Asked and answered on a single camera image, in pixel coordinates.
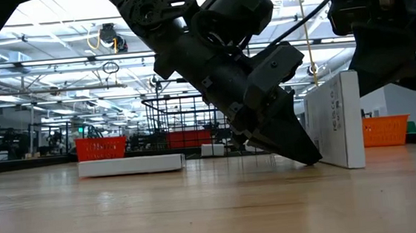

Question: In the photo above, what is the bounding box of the red background crate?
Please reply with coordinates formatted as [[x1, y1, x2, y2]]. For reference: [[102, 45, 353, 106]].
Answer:
[[165, 128, 214, 150]]

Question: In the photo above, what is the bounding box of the black wire basket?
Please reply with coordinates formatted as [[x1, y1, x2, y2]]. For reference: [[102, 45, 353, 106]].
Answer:
[[139, 91, 234, 164]]

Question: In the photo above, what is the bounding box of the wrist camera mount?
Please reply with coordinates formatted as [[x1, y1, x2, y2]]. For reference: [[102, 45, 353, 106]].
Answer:
[[239, 41, 309, 109], [327, 0, 373, 38]]

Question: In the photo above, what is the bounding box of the black background rig frame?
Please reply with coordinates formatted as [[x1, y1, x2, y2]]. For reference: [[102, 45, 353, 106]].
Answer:
[[154, 76, 192, 99]]

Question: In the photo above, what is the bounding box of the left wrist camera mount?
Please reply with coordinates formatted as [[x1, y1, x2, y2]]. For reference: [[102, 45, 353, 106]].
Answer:
[[239, 41, 309, 109]]

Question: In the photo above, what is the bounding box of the red plastic basket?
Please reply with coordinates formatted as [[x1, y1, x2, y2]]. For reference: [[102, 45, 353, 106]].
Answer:
[[74, 134, 129, 163]]

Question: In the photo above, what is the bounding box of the black aluminium table frame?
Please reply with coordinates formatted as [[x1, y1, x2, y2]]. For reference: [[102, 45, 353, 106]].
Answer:
[[0, 126, 416, 177]]

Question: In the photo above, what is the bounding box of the orange plastic basket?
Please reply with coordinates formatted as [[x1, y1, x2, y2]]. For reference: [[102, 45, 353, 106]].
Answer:
[[361, 114, 412, 149]]

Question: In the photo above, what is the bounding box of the hanging black cable loop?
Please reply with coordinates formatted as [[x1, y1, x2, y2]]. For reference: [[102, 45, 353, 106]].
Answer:
[[101, 60, 121, 76]]

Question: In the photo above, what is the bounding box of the background robot workstation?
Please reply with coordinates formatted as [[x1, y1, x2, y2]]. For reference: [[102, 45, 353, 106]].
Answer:
[[0, 118, 74, 162]]

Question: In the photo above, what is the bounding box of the black ceiling cable reel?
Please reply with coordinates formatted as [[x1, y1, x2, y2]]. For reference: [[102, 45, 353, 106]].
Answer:
[[86, 21, 129, 56]]

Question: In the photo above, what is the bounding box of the small hanging cable reel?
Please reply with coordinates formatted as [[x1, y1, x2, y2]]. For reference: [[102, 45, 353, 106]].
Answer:
[[306, 62, 320, 77]]

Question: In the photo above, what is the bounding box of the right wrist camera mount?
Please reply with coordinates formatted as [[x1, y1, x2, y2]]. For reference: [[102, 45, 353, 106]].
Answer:
[[327, 0, 373, 38]]

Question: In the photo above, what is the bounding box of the yellow hanging cable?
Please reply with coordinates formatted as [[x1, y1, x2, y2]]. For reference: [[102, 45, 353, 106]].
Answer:
[[295, 0, 320, 88]]

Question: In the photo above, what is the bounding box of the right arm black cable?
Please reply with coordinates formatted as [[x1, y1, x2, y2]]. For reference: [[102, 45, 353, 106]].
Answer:
[[235, 0, 355, 51]]

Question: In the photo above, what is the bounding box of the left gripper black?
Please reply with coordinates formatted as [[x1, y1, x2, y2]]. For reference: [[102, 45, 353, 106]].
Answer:
[[150, 11, 323, 177]]

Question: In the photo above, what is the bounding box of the white cardboard box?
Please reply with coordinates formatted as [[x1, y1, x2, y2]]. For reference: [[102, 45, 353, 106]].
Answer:
[[300, 69, 367, 174], [77, 153, 187, 180]]

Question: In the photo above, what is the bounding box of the small white box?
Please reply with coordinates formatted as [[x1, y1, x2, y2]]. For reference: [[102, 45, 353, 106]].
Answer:
[[199, 142, 227, 159]]

